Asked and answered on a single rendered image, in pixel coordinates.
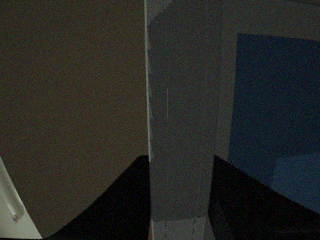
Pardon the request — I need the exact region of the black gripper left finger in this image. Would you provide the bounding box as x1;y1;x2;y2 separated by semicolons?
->
40;156;151;240

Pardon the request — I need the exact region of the grey picture frame with blue picture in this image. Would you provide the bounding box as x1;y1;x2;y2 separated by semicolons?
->
144;0;320;240

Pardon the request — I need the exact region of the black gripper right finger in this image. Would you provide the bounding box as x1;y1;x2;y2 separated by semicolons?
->
207;155;320;240

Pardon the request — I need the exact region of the brown wooden board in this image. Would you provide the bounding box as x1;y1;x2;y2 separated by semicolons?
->
0;0;149;239

